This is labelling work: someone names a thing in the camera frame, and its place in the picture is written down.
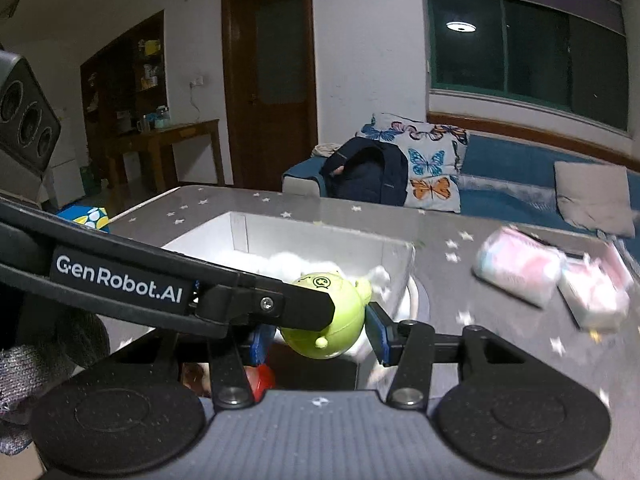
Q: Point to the butterfly print pillow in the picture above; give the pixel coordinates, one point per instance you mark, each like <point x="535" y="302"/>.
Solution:
<point x="430" y="160"/>

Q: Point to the red round toy figure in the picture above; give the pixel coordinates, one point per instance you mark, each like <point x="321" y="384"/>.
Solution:
<point x="264" y="383"/>

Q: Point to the wooden shelf cabinet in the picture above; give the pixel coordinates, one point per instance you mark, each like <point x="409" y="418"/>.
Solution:
<point x="112" y="85"/>

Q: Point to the green framed window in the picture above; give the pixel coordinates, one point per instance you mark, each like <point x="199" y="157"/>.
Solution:
<point x="525" y="45"/>

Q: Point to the grey pillow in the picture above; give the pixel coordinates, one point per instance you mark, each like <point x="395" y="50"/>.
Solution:
<point x="595" y="195"/>

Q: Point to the white rectangular container box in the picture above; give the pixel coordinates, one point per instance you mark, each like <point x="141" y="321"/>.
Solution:
<point x="300" y="232"/>

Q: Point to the blue sofa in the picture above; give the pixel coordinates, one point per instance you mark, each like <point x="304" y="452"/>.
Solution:
<point x="510" y="170"/>

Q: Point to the blue patterned box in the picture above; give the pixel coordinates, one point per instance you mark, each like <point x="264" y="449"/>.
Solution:
<point x="85" y="217"/>

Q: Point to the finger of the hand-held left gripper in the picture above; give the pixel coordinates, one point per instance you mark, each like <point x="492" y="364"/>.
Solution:
<point x="280" y="310"/>

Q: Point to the grey star-print mat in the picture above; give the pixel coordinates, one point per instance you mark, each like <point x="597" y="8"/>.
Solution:
<point x="445" y="237"/>

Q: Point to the white cabinet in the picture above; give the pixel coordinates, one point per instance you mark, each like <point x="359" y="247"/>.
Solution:
<point x="65" y="180"/>

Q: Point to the green round toy figure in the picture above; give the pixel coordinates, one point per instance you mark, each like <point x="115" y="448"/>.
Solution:
<point x="347" y="325"/>

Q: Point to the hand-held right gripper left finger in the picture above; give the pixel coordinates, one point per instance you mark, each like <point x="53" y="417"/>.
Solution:
<point x="258" y="346"/>

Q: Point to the beige cloth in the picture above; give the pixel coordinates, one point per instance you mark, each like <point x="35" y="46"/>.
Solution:
<point x="325" y="150"/>

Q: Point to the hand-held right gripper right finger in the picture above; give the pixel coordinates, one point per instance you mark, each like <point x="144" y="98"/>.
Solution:
<point x="378" y="336"/>

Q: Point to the pink white tissue pack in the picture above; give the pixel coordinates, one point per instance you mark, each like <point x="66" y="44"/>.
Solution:
<point x="595" y="290"/>
<point x="515" y="267"/>

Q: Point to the person's left hand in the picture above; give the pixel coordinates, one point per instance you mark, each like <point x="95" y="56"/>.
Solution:
<point x="30" y="375"/>

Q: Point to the dark blue backpack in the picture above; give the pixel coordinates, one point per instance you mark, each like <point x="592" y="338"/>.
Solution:
<point x="367" y="175"/>

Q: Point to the wooden side table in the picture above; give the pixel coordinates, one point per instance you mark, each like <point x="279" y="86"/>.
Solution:
<point x="165" y="135"/>

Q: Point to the tan peanut toy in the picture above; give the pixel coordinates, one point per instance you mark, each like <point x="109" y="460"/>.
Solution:
<point x="194" y="379"/>

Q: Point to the brown wooden door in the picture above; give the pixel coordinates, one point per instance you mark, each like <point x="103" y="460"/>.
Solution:
<point x="272" y="85"/>

